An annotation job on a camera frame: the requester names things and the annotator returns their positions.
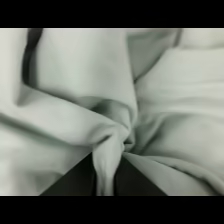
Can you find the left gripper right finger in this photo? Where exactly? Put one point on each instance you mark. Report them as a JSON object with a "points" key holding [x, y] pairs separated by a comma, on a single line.
{"points": [[133, 182]]}

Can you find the white shirt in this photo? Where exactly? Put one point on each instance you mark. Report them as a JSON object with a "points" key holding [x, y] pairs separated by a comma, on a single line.
{"points": [[66, 100]]}

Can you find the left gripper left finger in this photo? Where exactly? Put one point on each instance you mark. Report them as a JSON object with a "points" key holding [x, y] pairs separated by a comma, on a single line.
{"points": [[77, 181]]}

